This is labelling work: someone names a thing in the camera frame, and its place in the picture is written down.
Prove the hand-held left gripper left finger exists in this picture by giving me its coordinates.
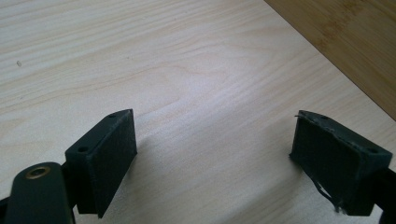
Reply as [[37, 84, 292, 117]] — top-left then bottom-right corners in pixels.
[[64, 108, 138, 218]]

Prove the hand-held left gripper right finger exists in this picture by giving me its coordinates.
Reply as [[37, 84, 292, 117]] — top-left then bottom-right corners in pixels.
[[289, 109, 393, 217]]

